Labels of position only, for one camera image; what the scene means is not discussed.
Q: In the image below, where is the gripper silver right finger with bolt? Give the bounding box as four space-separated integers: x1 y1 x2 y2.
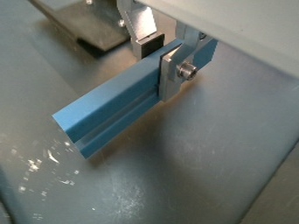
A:
159 22 214 102

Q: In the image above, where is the black curved stand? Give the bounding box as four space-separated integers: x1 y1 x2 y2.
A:
28 0 129 52

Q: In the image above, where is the blue double-square bar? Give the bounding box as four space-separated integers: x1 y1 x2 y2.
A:
51 38 220 160

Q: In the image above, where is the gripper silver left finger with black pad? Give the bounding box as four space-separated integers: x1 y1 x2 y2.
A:
116 0 164 60

